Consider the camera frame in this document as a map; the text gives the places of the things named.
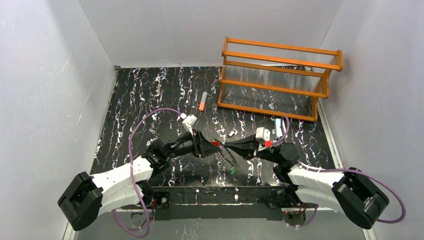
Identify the black key tag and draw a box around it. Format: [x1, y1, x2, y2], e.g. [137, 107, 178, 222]
[227, 130, 237, 138]

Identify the grey orange marker pen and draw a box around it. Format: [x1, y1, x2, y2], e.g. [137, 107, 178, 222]
[198, 91, 208, 112]

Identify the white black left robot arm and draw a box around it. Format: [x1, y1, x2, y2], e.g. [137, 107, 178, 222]
[57, 131, 221, 231]

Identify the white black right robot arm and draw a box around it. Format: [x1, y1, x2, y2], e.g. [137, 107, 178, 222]
[224, 135, 390, 229]

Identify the orange wooden two-tier shelf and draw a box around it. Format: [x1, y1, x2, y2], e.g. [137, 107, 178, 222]
[217, 37, 344, 122]

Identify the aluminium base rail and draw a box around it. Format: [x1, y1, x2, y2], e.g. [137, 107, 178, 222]
[62, 188, 377, 240]

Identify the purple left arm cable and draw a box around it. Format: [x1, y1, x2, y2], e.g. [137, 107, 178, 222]
[110, 108, 185, 239]

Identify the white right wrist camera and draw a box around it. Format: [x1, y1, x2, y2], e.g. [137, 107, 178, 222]
[255, 127, 273, 147]

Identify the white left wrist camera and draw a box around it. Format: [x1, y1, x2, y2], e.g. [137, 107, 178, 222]
[181, 114, 198, 135]

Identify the green headed key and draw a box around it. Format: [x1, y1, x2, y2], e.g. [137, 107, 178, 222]
[230, 167, 237, 175]

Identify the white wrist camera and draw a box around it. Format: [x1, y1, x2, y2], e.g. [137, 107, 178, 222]
[181, 114, 198, 135]
[255, 127, 273, 147]

